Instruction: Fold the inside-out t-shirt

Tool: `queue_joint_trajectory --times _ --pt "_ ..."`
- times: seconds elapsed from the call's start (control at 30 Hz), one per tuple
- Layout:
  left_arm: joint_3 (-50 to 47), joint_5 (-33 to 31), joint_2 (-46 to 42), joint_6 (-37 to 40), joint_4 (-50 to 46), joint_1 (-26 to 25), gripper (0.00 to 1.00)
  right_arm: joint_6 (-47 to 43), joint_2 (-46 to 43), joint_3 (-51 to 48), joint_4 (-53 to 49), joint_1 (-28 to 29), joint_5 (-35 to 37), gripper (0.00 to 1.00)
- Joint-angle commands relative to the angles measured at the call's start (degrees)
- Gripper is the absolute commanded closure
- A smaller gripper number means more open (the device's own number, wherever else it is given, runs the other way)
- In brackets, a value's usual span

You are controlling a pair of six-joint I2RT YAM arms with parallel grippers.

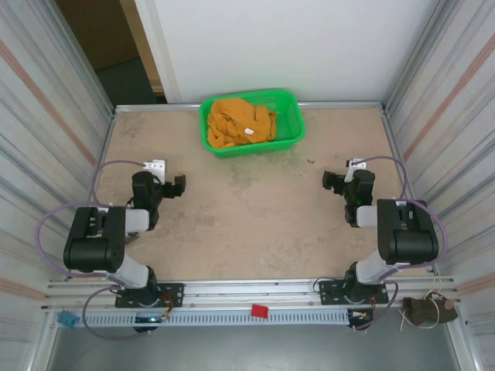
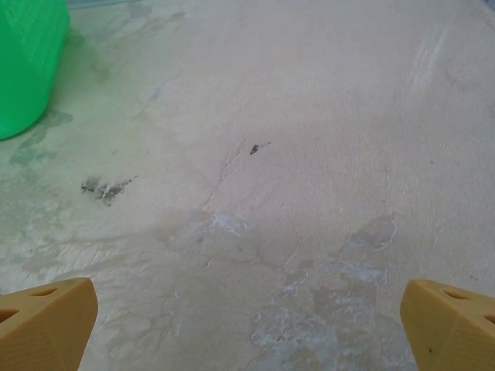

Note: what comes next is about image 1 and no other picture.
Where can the white door frame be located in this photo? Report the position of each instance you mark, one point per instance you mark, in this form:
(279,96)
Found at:
(156,46)

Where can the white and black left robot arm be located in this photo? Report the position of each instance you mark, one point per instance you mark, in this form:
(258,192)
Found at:
(89,251)

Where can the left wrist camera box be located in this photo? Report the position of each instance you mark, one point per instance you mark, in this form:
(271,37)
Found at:
(156,166)

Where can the green plastic basket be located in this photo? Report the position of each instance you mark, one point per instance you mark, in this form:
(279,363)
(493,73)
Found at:
(288,127)

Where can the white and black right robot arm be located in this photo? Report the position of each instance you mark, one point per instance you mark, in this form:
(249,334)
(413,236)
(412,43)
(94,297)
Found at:
(410,239)

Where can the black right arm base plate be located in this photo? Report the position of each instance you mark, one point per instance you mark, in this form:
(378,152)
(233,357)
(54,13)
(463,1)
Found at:
(328,291)

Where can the black controller module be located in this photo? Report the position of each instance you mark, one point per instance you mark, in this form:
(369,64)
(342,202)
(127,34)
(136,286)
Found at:
(359,326)
(147,328)

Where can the small blue connector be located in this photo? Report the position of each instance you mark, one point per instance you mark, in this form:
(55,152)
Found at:
(67,320)

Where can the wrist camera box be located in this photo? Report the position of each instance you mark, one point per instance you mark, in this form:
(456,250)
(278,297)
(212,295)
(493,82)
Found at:
(156,166)
(352,170)

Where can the orange t-shirt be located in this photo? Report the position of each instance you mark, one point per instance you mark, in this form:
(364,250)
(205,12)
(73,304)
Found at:
(236,120)

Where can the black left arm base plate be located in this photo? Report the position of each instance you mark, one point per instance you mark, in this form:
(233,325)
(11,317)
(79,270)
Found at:
(174,293)

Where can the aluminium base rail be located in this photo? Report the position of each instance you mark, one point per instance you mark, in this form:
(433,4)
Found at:
(251,288)

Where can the small red block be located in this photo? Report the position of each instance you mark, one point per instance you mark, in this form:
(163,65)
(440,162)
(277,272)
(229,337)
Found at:
(260,311)

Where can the aluminium table end rail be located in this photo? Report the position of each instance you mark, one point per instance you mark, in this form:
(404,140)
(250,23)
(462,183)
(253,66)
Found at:
(154,107)

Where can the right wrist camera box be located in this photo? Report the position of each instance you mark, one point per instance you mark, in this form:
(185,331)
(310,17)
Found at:
(352,170)

